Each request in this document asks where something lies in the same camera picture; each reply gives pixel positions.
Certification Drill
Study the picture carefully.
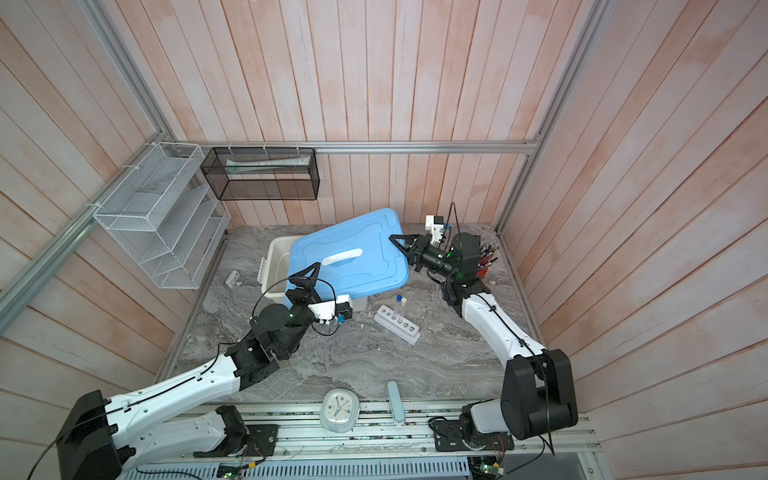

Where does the bundle of pencils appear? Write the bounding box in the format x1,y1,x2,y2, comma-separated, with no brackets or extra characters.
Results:
478,244,498,270

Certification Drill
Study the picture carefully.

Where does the white wire mesh shelf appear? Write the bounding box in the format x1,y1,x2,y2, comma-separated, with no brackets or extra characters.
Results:
94,143,230,290

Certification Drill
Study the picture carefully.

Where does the light blue stapler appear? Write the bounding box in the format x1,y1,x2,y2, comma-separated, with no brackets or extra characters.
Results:
386,381,406,425

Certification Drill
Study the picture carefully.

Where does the black wire mesh basket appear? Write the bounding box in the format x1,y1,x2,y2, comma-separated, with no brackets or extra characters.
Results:
201,146,321,201

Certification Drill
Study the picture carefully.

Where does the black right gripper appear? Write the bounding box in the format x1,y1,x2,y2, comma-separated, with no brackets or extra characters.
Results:
392,236,458,284

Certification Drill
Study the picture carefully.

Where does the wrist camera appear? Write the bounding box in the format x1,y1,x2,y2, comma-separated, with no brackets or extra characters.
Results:
309,294,353,324
425,215,447,245

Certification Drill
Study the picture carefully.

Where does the round white clock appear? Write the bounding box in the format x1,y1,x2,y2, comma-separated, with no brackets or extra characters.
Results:
319,388,360,434

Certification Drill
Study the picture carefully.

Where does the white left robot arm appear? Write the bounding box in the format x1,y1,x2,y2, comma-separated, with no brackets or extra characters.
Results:
54,263,322,479

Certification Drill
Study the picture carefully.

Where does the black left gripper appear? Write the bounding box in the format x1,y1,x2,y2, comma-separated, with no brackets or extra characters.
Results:
277,262,336,357

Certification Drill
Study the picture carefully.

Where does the white plastic storage bin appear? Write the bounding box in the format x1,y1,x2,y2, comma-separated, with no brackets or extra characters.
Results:
257,235,370,313

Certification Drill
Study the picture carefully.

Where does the blue plastic bin lid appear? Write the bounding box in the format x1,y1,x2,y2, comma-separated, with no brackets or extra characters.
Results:
289,208,410,299

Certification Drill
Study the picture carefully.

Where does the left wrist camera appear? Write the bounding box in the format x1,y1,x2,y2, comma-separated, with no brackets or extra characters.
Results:
309,294,353,324

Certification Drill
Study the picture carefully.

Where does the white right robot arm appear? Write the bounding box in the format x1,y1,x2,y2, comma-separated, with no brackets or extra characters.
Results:
390,233,578,447

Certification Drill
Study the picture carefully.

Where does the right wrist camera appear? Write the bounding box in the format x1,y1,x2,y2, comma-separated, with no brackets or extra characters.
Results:
425,215,447,245

